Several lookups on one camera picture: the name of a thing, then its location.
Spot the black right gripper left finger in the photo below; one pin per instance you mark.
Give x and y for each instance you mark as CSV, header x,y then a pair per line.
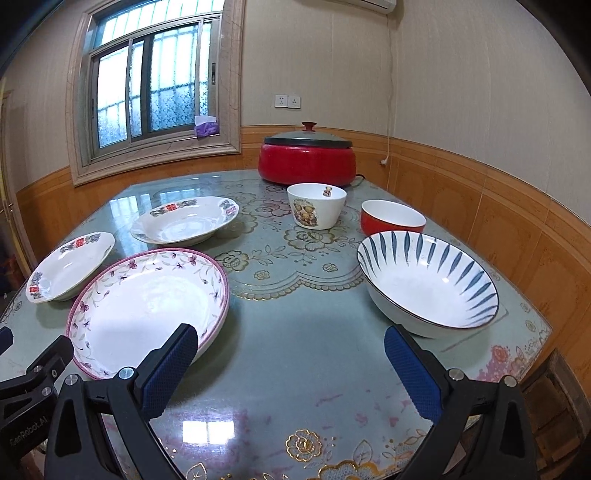
x,y
78,446

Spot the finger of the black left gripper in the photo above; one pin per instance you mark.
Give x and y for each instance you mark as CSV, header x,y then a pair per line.
x,y
43,371
6,339

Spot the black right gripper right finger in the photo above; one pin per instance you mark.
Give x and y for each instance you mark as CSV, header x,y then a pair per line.
x,y
480,430

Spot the pink floral rimmed plate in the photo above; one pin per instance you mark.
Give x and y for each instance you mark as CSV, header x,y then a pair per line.
x,y
133,306

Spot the red bowl white inside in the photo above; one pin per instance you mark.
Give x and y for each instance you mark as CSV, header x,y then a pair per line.
x,y
382,215

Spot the small white red-patterned plate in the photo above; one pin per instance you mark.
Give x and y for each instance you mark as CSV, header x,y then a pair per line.
x,y
65,271

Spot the white bowl blue leaf pattern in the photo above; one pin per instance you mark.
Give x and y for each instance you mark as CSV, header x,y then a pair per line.
x,y
431,287

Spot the large white red-patterned plate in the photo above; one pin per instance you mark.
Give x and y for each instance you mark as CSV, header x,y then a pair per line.
x,y
184,222

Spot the purple tissue pack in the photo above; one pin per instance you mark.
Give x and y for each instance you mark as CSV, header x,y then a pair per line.
x,y
205,126

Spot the white teddy bear bowl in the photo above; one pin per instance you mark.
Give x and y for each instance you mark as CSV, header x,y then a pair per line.
x,y
316,206

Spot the red electric cooking pot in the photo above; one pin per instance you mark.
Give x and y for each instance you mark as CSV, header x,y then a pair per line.
x,y
288,165

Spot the dark pot lid red knob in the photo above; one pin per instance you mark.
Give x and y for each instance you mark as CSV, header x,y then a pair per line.
x,y
308,137

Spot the white air conditioner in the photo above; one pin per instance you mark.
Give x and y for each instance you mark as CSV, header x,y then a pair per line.
x,y
384,7

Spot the window with grey frame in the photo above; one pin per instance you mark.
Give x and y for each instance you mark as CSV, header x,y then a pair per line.
x,y
139,72

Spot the white wall socket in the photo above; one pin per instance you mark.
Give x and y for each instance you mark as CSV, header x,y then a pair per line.
x,y
281,101
294,102

